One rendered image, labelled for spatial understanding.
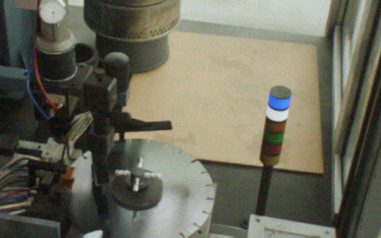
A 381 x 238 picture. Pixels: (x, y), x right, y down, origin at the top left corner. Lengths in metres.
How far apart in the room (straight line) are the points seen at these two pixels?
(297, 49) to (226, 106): 0.39
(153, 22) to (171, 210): 0.72
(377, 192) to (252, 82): 1.08
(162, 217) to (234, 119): 0.63
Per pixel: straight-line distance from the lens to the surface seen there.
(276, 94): 1.56
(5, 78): 1.78
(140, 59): 2.22
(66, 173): 1.62
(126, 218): 1.55
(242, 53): 2.38
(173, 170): 1.66
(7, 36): 2.08
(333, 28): 2.53
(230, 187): 1.92
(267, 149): 1.64
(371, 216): 1.28
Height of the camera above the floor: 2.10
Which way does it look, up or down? 38 degrees down
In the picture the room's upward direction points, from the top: 1 degrees clockwise
